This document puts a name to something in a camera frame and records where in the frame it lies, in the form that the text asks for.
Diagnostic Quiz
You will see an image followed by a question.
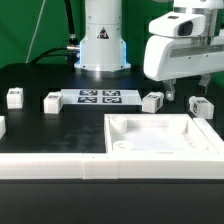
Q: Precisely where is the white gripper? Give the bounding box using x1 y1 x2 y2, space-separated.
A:
143 35 224 101

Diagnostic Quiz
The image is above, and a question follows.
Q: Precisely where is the white square tabletop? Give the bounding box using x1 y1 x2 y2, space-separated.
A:
104 114 219 155

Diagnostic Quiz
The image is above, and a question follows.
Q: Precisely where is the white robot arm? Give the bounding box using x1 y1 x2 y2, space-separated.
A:
75 0 224 101

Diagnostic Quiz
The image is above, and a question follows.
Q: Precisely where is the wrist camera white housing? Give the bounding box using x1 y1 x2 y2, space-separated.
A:
149 12 214 38

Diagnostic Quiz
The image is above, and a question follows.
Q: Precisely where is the white obstacle wall right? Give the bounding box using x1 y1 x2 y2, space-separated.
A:
193 118 224 155

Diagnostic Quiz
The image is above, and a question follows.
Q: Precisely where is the white obstacle wall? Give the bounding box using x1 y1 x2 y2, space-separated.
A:
0 153 224 180
193 118 224 155
0 116 6 140

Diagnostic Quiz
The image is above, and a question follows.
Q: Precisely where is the white marker base plate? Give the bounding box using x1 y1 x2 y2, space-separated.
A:
61 89 141 105

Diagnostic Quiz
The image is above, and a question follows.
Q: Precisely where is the black cable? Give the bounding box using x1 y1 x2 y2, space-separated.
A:
29 0 81 64

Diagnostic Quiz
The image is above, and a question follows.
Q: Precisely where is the white obstacle wall front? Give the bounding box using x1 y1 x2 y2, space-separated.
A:
0 153 224 180

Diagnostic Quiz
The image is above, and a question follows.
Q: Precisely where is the white thin cable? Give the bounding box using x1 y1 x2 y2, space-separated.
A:
25 0 48 64

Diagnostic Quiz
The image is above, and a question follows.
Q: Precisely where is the white obstacle wall left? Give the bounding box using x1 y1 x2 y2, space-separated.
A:
0 116 6 140

